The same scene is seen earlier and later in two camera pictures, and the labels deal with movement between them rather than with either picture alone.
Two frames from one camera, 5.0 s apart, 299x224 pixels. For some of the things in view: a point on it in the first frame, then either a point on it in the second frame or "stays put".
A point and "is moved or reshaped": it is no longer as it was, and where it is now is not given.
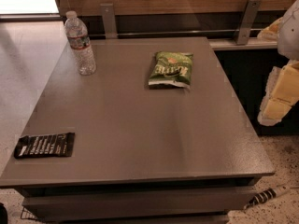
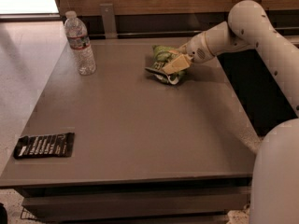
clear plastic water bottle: x=79 y=44 stays put
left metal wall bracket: x=109 y=22 stays put
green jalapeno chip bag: x=171 y=69 is moved or reshaped
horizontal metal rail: x=176 y=33 stays put
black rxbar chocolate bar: x=45 y=146 stays put
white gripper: x=290 y=32 to x=196 y=49
